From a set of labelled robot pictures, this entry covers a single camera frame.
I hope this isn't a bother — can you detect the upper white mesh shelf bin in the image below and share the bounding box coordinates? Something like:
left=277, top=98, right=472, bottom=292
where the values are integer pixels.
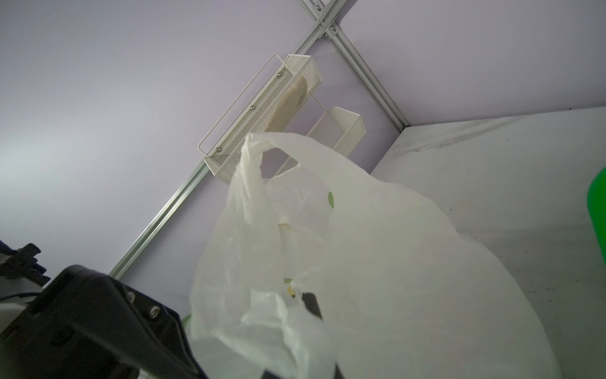
left=197, top=55, right=323, bottom=184

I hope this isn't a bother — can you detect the white mesh shelf bin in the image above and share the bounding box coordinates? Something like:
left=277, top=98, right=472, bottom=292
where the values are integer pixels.
left=197, top=55, right=323, bottom=184
left=306, top=107, right=367, bottom=157

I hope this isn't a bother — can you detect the green plastic fruit basket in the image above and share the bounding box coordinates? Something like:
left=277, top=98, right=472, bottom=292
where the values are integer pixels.
left=586, top=167, right=606, bottom=260

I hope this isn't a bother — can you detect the lower white mesh shelf bin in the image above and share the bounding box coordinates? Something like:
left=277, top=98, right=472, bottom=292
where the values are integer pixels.
left=306, top=107, right=367, bottom=157

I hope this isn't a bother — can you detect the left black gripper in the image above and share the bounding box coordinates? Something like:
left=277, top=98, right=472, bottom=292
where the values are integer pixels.
left=1, top=265, right=207, bottom=378

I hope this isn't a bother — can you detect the beige cloth in bin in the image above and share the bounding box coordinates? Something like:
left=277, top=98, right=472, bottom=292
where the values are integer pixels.
left=264, top=77, right=308, bottom=133

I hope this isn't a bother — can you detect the white plastic bag lemon print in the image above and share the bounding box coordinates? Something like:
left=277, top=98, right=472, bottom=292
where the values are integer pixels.
left=186, top=133, right=561, bottom=378

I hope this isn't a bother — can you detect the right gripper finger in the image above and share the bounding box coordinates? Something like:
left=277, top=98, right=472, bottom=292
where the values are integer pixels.
left=300, top=291, right=346, bottom=379

